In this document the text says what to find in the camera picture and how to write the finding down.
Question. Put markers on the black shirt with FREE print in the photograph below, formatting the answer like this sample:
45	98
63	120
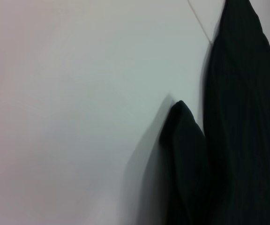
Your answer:
242	140

